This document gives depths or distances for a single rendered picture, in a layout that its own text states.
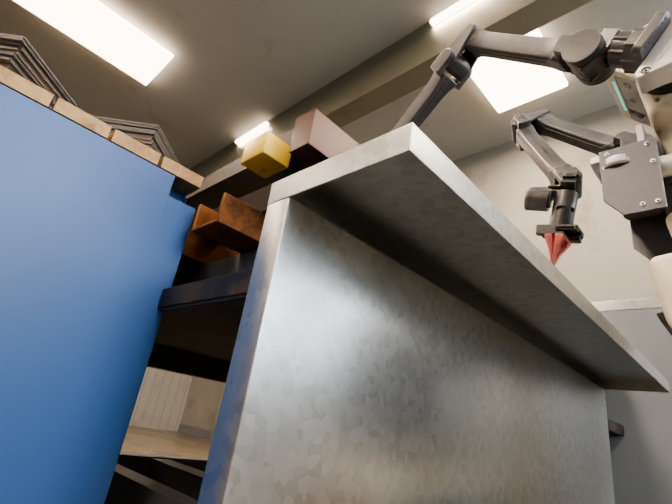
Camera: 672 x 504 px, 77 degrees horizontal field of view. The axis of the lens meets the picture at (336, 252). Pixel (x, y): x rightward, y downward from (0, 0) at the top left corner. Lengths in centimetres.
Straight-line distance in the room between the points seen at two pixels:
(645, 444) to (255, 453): 164
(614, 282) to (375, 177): 354
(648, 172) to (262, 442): 87
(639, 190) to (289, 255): 75
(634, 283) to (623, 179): 289
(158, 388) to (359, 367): 708
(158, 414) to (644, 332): 676
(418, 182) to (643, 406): 158
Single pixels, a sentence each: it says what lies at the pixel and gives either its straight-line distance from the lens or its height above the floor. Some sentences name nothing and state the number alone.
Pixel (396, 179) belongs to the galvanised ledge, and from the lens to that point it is 47.
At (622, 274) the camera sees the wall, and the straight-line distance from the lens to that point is 395.
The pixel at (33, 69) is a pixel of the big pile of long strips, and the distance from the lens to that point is 80.
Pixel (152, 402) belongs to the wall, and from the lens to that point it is 754.
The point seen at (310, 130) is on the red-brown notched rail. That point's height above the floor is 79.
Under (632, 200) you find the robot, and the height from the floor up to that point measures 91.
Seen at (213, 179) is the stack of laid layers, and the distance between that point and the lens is 87.
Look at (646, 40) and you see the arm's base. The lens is 104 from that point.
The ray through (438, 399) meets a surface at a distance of 68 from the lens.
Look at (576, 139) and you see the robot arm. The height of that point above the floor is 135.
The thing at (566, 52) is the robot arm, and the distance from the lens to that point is 112.
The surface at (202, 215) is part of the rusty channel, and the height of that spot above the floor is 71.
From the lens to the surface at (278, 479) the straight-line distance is 46.
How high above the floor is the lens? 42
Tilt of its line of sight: 22 degrees up
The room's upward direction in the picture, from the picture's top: 9 degrees clockwise
